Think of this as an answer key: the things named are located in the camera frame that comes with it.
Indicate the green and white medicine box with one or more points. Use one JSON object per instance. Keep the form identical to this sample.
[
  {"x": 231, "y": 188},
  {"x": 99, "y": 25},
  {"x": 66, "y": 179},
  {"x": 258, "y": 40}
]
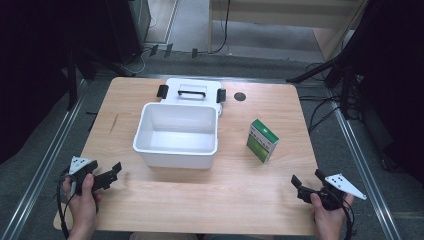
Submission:
[{"x": 261, "y": 141}]

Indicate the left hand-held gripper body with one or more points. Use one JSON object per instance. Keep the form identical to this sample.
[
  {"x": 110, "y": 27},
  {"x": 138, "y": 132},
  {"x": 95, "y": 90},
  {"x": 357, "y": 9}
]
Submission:
[{"x": 82, "y": 169}]

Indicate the black tripod stand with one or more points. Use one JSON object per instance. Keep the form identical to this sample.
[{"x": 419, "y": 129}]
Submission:
[
  {"x": 71, "y": 76},
  {"x": 340, "y": 76}
]

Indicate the white plastic storage box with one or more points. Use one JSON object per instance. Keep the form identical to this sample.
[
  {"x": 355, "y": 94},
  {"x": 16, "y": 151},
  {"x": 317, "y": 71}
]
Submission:
[{"x": 178, "y": 135}]

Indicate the dark cabinet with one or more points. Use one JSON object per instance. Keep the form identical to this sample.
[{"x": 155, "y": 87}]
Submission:
[{"x": 128, "y": 30}]

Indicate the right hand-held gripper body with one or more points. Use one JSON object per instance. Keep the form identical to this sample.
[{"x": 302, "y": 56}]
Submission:
[{"x": 336, "y": 190}]

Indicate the metal floor rail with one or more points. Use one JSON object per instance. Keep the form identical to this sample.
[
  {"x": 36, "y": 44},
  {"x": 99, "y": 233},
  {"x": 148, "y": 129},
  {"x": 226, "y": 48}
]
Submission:
[
  {"x": 363, "y": 166},
  {"x": 40, "y": 170}
]

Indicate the dark curtain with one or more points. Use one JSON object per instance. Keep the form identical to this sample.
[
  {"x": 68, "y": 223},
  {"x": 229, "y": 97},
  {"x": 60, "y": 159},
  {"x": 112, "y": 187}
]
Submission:
[
  {"x": 30, "y": 76},
  {"x": 396, "y": 83}
]

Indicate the black round table grommet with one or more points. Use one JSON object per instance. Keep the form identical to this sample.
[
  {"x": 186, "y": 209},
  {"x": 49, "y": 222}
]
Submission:
[{"x": 239, "y": 96}]

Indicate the person's right hand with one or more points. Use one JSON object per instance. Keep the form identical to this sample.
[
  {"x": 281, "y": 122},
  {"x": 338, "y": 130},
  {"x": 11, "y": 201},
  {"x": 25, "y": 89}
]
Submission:
[{"x": 328, "y": 218}]

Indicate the person's left hand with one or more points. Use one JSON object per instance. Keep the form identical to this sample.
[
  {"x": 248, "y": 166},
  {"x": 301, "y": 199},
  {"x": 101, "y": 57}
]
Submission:
[{"x": 83, "y": 206}]

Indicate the light wooden cabinet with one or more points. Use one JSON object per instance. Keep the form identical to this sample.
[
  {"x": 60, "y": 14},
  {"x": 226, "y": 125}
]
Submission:
[{"x": 286, "y": 15}]

